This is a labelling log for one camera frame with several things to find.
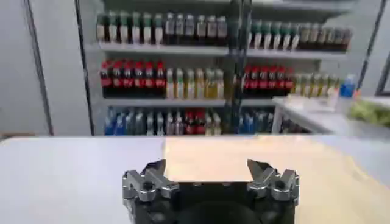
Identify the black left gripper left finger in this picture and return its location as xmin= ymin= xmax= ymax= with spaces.
xmin=121 ymin=158 xmax=180 ymax=203

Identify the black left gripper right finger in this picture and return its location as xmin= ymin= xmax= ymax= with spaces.
xmin=246 ymin=158 xmax=300 ymax=202

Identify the beige cloth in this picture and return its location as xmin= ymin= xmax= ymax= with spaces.
xmin=163 ymin=135 xmax=390 ymax=224

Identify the white side table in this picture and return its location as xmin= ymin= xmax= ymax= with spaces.
xmin=272 ymin=96 xmax=390 ymax=138

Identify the shelf of drink bottles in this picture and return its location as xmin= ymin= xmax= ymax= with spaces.
xmin=76 ymin=0 xmax=357 ymax=136

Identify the green crumpled cloth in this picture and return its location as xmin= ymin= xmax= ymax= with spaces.
xmin=349 ymin=99 xmax=390 ymax=127

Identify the water bottle with blue label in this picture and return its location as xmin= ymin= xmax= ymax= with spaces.
xmin=336 ymin=74 xmax=357 ymax=115

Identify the black frame pole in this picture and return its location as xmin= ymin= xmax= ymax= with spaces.
xmin=356 ymin=0 xmax=388 ymax=89
xmin=23 ymin=0 xmax=55 ymax=136

